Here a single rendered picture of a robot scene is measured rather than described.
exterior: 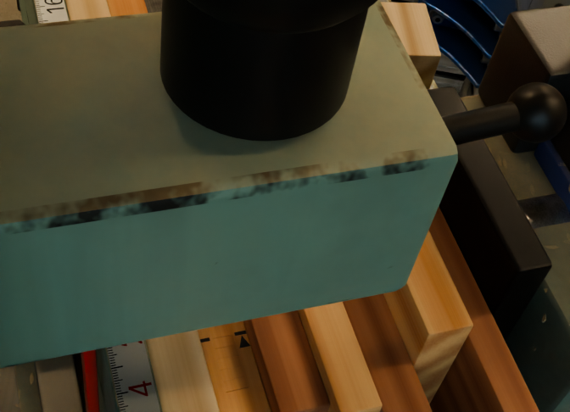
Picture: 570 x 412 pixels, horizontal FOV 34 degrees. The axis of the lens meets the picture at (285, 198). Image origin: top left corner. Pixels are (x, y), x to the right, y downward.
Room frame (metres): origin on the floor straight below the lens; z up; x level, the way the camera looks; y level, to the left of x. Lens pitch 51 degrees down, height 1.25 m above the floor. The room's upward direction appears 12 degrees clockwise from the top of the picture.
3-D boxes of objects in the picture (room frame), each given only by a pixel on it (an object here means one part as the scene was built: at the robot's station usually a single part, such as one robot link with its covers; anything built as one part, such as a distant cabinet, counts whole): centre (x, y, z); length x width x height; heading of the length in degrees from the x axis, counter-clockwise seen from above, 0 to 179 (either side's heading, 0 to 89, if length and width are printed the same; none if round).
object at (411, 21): (0.37, -0.04, 0.92); 0.04 x 0.03 x 0.04; 15
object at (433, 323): (0.26, -0.03, 0.94); 0.17 x 0.02 x 0.07; 26
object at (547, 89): (0.22, -0.05, 1.04); 0.06 x 0.02 x 0.02; 116
